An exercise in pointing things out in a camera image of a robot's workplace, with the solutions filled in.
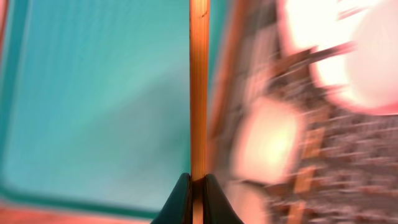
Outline teal serving tray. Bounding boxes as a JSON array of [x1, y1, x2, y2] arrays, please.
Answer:
[[0, 0, 231, 220]]

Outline wooden chopstick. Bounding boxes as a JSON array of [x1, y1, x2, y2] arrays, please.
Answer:
[[189, 0, 210, 224]]

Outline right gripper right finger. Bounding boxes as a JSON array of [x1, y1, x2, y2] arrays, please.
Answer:
[[203, 174, 243, 224]]

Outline pink plate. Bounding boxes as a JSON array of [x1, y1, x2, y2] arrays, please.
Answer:
[[277, 0, 397, 116]]

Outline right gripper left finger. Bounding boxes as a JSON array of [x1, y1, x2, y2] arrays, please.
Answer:
[[150, 173, 192, 224]]

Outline grey dish rack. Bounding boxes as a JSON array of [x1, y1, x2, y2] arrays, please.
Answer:
[[210, 1, 397, 223]]

